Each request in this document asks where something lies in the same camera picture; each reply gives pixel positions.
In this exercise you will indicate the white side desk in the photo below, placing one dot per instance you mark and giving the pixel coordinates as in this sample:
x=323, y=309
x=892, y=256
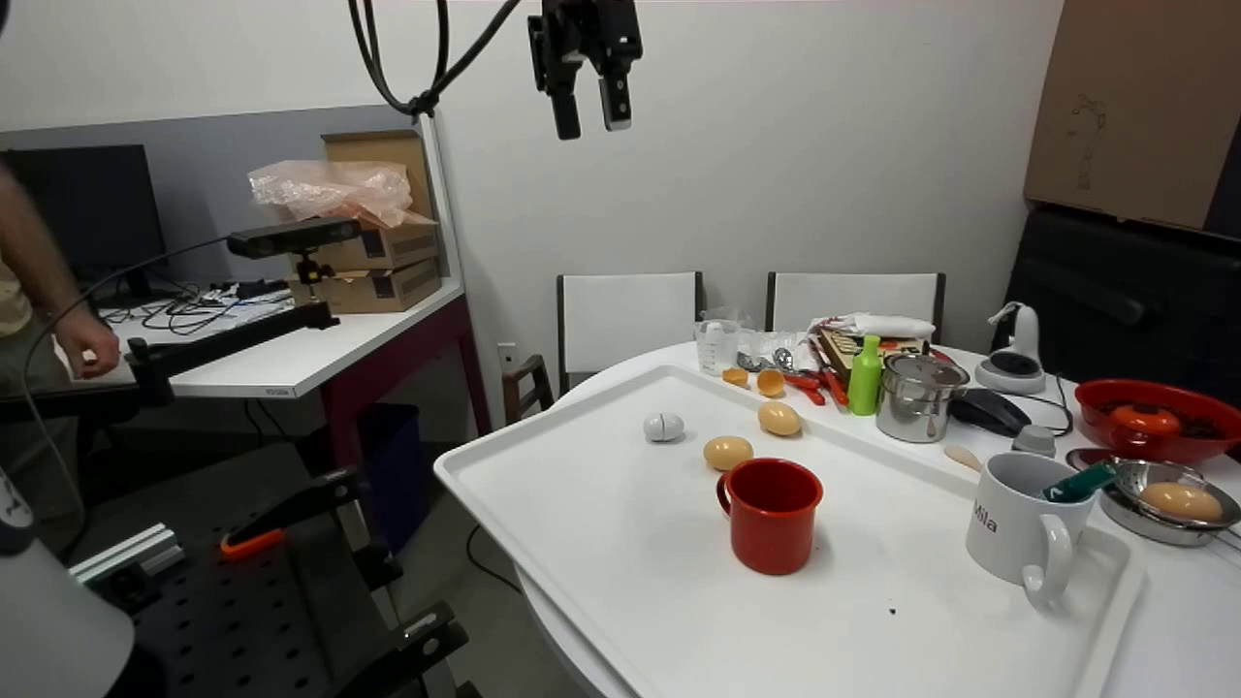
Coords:
x=351, y=367

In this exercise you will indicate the person's forearm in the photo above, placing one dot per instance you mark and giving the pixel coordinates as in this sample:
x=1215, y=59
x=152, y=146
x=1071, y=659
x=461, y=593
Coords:
x=32, y=269

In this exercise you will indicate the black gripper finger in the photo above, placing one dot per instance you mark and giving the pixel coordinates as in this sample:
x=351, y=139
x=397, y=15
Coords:
x=565, y=107
x=614, y=94

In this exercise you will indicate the black cabinet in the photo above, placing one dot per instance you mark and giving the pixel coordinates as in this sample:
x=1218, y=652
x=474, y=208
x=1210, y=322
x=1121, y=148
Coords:
x=1133, y=298

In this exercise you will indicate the white chair right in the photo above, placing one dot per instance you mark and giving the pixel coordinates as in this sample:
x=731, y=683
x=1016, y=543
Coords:
x=897, y=305

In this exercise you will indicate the brown egg near cup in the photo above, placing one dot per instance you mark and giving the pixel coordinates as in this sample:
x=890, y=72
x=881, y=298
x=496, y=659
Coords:
x=725, y=449

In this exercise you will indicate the white ceramic mug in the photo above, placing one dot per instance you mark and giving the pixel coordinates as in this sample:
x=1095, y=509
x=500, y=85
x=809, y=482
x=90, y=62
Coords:
x=1016, y=531

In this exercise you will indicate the green plastic bottle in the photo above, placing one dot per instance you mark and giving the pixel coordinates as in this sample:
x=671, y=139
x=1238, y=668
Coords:
x=865, y=378

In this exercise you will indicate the black stereo camera on stand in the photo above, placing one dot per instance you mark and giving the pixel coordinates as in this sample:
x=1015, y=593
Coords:
x=288, y=239

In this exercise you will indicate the white plastic tray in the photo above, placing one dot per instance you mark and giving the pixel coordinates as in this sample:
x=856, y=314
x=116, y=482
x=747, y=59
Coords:
x=709, y=559

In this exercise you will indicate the pink plastic bag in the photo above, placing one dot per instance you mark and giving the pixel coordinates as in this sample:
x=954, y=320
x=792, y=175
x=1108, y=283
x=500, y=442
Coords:
x=336, y=186

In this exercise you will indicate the red metal cup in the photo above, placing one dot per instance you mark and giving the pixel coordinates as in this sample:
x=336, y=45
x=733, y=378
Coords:
x=768, y=505

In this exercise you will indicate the white egg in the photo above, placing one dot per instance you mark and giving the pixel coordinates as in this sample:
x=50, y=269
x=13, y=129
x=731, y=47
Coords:
x=666, y=426

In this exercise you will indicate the large cardboard box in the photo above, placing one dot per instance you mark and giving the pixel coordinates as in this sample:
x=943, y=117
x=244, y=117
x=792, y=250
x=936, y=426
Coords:
x=1141, y=113

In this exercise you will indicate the steel bowl with egg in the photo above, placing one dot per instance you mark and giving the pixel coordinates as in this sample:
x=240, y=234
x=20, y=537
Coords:
x=1170, y=501

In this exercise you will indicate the steel metal cup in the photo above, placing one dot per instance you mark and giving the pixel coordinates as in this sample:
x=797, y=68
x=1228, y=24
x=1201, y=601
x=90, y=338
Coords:
x=915, y=398

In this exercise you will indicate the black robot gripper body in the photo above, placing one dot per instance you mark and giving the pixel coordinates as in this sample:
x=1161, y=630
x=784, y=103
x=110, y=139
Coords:
x=598, y=33

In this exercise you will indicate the red plastic bowl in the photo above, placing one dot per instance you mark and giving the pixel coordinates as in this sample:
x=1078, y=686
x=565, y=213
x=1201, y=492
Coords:
x=1158, y=418

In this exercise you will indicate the black computer mouse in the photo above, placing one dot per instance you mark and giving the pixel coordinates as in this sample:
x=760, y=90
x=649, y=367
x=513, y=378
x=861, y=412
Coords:
x=986, y=409

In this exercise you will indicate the stacked cardboard boxes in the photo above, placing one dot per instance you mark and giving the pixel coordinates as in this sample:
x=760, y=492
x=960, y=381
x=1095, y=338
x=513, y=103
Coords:
x=386, y=266

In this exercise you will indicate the person's hand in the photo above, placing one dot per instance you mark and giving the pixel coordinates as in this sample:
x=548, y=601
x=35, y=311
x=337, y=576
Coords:
x=85, y=343

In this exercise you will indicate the brown egg far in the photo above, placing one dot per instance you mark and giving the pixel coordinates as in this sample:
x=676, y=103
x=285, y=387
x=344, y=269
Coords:
x=779, y=418

